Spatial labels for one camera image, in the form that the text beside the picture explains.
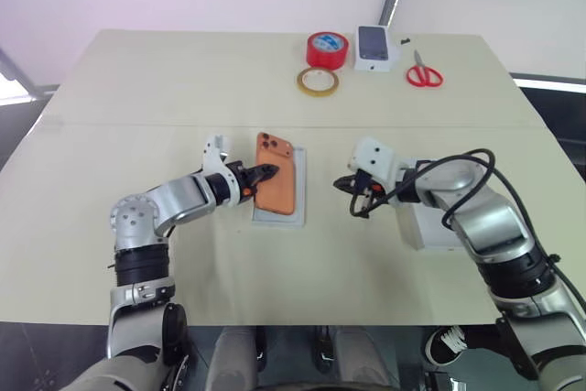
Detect grey left robot leg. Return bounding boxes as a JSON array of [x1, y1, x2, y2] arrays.
[[203, 326, 259, 391]]

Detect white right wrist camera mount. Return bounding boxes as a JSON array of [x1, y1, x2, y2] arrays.
[[346, 136, 403, 192]]

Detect yellow clear tape roll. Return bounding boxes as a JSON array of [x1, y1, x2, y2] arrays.
[[294, 66, 342, 99]]

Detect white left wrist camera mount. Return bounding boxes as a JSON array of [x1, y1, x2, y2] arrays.
[[200, 133, 252, 208]]

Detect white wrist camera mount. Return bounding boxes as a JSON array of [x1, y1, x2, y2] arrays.
[[200, 133, 252, 208], [346, 136, 403, 192]]

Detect white phone box lid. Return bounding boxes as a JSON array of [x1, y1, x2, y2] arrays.
[[396, 201, 470, 254]]

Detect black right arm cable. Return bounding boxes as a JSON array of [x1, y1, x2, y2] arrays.
[[348, 147, 586, 315]]

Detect red tape roll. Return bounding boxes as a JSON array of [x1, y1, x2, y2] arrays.
[[305, 31, 351, 70]]

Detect grey robot leg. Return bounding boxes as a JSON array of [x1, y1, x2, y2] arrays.
[[203, 326, 259, 391], [332, 326, 402, 391]]

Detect red handled scissors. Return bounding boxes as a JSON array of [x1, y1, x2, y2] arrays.
[[406, 49, 446, 89]]

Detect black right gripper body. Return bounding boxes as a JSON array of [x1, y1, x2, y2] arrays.
[[351, 169, 386, 205]]

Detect white phone box base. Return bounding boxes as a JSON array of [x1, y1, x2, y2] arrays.
[[250, 143, 308, 229]]

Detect white box with phone picture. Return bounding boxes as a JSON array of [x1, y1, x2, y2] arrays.
[[353, 24, 402, 74]]

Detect black and white sneaker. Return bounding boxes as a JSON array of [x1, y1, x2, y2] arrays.
[[422, 323, 470, 366]]

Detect orange smartphone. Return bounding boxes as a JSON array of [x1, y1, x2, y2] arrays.
[[254, 131, 297, 217]]

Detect grey right robot leg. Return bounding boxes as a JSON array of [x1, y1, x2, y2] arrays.
[[332, 326, 402, 391]]

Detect black right robot foot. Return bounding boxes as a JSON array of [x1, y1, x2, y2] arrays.
[[311, 325, 338, 376]]

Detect black left robot foot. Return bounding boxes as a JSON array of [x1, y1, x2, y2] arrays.
[[255, 326, 268, 374]]

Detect black robot foot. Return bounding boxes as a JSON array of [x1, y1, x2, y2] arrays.
[[255, 326, 268, 374], [311, 325, 338, 376]]

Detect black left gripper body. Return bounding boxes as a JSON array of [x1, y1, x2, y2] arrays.
[[226, 160, 260, 198]]

